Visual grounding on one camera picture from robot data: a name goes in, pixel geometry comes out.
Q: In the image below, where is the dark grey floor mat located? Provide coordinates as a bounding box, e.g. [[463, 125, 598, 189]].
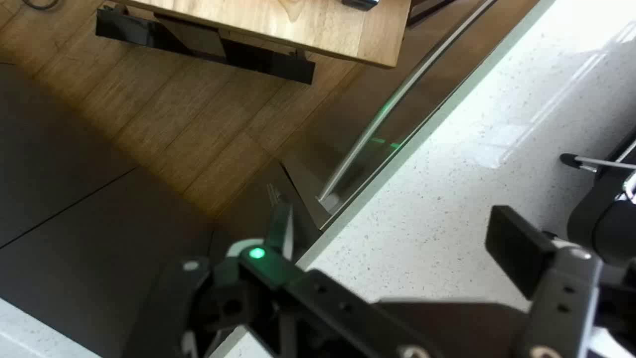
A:
[[0, 62, 217, 358]]

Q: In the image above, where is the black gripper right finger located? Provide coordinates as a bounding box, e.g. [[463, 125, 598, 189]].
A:
[[485, 203, 606, 358]]

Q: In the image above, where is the dark brown lower cabinet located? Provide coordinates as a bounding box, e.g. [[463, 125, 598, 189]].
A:
[[280, 0, 541, 253]]

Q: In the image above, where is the light wooden table top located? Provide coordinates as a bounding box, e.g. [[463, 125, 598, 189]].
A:
[[127, 0, 413, 70]]

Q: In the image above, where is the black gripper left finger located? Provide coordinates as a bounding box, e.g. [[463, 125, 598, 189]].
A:
[[125, 243, 433, 358]]

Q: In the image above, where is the black bar under table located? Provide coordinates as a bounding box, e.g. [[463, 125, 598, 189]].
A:
[[93, 4, 318, 86]]

